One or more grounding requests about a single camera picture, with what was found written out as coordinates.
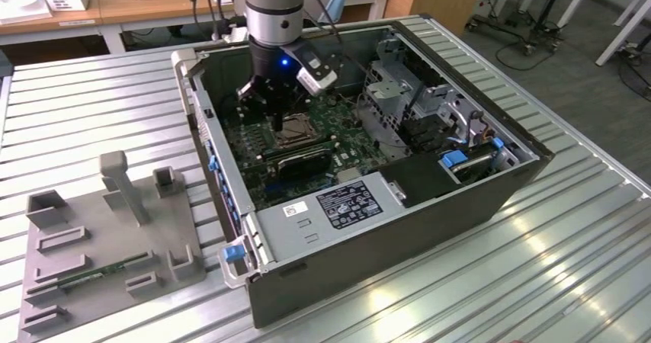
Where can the blue card retainer strip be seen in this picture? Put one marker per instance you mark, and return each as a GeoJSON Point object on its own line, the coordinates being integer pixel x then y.
{"type": "Point", "coordinates": [211, 164]}

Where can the green motherboard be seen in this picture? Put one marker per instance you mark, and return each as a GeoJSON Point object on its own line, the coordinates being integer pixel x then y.
{"type": "Point", "coordinates": [351, 145]}

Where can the small blue clip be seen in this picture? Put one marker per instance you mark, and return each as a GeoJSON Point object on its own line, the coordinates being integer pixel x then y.
{"type": "Point", "coordinates": [497, 143]}

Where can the open black PC case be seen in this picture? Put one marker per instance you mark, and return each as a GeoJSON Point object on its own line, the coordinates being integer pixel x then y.
{"type": "Point", "coordinates": [356, 274]}

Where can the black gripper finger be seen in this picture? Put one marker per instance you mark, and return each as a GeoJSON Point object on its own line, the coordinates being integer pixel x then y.
{"type": "Point", "coordinates": [250, 93]}
{"type": "Point", "coordinates": [298, 94]}

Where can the wooden cabinet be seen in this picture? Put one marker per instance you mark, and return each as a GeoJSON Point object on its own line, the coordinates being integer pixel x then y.
{"type": "Point", "coordinates": [442, 0]}

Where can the CPU with silver top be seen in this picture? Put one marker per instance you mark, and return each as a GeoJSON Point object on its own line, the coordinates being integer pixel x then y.
{"type": "Point", "coordinates": [300, 130]}

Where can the CPU socket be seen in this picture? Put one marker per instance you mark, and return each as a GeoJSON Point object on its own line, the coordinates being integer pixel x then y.
{"type": "Point", "coordinates": [300, 143]}

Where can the small silver heatsink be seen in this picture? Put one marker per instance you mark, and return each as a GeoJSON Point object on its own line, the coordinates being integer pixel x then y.
{"type": "Point", "coordinates": [348, 176]}

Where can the white table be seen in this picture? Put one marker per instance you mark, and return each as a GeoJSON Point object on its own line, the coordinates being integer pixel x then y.
{"type": "Point", "coordinates": [625, 34]}

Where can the silver metal drive cage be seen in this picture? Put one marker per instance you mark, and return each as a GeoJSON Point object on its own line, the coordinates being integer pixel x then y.
{"type": "Point", "coordinates": [391, 91]}

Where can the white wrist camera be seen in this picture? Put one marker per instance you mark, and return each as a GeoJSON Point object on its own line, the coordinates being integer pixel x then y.
{"type": "Point", "coordinates": [315, 78]}

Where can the white flat box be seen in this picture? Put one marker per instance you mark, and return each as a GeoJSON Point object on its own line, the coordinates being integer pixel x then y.
{"type": "Point", "coordinates": [20, 11]}

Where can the grey power supply unit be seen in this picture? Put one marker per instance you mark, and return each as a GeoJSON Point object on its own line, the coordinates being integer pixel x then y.
{"type": "Point", "coordinates": [290, 244]}

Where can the grey parts rack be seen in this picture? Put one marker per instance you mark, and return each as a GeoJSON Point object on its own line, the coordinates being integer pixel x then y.
{"type": "Point", "coordinates": [102, 240]}

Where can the black graphics card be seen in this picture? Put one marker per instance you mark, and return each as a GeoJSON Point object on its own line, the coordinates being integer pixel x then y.
{"type": "Point", "coordinates": [302, 164]}

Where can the hard disk in blue carrier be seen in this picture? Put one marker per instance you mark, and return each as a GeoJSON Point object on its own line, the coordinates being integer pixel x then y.
{"type": "Point", "coordinates": [453, 159]}

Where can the wooden desk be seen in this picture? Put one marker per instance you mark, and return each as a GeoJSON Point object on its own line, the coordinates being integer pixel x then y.
{"type": "Point", "coordinates": [152, 4]}

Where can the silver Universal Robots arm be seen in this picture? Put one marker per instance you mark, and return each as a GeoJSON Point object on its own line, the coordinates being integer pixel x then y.
{"type": "Point", "coordinates": [275, 19]}

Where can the green RAM stick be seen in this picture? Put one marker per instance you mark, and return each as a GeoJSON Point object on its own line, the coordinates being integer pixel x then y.
{"type": "Point", "coordinates": [96, 273]}

